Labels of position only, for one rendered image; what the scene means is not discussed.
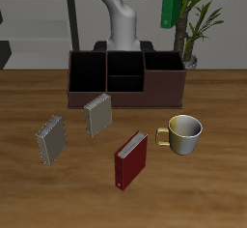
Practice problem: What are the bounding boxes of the green book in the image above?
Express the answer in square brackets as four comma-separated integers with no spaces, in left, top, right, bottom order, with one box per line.
[160,0,185,30]

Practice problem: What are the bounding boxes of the dark brown desk caddy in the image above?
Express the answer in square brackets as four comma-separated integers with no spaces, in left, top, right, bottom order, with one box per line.
[67,49,188,110]

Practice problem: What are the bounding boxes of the grey book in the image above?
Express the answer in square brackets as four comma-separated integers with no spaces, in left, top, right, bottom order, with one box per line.
[83,92,114,138]
[35,114,69,167]

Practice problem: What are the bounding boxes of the red book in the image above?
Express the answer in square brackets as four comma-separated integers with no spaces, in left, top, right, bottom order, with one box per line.
[113,129,150,192]

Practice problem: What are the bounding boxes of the green pot plant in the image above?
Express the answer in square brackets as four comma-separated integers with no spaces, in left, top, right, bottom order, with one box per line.
[173,0,230,71]

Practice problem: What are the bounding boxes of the grey shelf unit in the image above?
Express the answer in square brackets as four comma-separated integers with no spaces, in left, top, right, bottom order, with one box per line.
[0,0,80,71]

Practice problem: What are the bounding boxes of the yellow and white mug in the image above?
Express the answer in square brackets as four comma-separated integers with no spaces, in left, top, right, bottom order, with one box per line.
[155,114,204,157]

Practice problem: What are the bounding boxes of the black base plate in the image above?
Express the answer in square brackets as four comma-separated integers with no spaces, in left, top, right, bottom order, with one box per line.
[93,40,156,53]

